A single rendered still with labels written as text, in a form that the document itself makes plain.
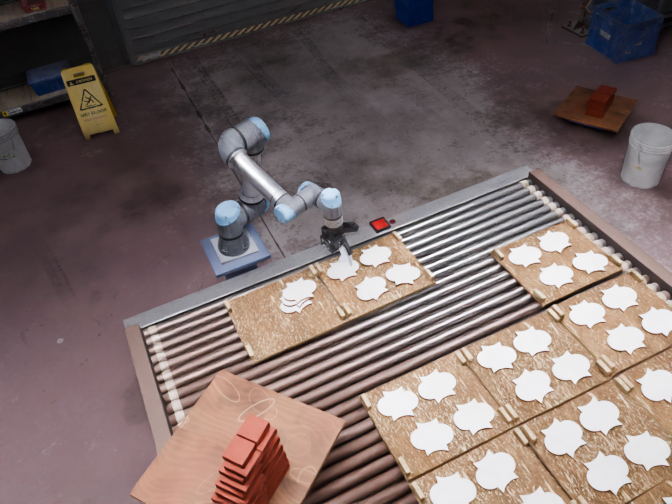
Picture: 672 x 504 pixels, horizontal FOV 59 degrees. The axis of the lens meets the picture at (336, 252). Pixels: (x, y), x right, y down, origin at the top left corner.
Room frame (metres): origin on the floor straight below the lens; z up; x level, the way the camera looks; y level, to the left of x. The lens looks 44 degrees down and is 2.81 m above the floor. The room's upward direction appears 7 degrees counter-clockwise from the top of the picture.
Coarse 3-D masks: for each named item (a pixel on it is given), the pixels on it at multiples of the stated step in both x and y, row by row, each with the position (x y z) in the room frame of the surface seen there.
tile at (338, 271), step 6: (330, 264) 1.84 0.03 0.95; (336, 264) 1.83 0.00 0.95; (342, 264) 1.83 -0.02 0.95; (348, 264) 1.82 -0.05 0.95; (354, 264) 1.82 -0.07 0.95; (330, 270) 1.80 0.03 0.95; (336, 270) 1.80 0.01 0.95; (342, 270) 1.79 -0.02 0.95; (348, 270) 1.79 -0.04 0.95; (354, 270) 1.78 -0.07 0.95; (330, 276) 1.76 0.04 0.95; (336, 276) 1.76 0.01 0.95; (342, 276) 1.76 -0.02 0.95; (348, 276) 1.75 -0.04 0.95; (354, 276) 1.76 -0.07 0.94; (342, 282) 1.73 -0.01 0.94
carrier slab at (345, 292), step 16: (384, 240) 1.96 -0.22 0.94; (352, 256) 1.88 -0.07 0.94; (400, 256) 1.85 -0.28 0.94; (368, 272) 1.77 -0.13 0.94; (384, 272) 1.76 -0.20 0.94; (336, 288) 1.70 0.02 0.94; (352, 288) 1.69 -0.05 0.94; (400, 288) 1.66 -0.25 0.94; (416, 288) 1.65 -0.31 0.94; (352, 304) 1.60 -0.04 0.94; (368, 304) 1.59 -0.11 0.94; (384, 304) 1.58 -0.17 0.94; (352, 320) 1.53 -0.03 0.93
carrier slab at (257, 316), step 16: (304, 272) 1.82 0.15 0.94; (272, 288) 1.74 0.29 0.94; (320, 288) 1.71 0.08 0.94; (224, 304) 1.69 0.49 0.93; (240, 304) 1.68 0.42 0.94; (256, 304) 1.66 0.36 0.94; (272, 304) 1.65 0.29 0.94; (320, 304) 1.62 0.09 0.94; (336, 304) 1.61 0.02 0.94; (240, 320) 1.59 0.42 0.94; (256, 320) 1.58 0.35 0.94; (272, 320) 1.57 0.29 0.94; (288, 320) 1.56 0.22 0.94; (304, 320) 1.55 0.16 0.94; (320, 320) 1.54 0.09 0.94; (336, 320) 1.53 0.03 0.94; (240, 336) 1.51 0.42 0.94; (256, 336) 1.50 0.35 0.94; (272, 336) 1.49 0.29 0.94; (288, 336) 1.48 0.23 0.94; (304, 336) 1.47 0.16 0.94; (256, 352) 1.42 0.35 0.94; (272, 352) 1.41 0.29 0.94
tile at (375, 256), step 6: (366, 252) 1.88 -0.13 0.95; (372, 252) 1.88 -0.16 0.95; (378, 252) 1.87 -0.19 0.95; (384, 252) 1.87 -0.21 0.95; (390, 252) 1.87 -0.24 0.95; (360, 258) 1.85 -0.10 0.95; (366, 258) 1.85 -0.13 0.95; (372, 258) 1.84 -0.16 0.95; (378, 258) 1.84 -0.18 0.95; (384, 258) 1.83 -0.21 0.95; (366, 264) 1.81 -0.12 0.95; (372, 264) 1.81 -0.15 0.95; (378, 264) 1.80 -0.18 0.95
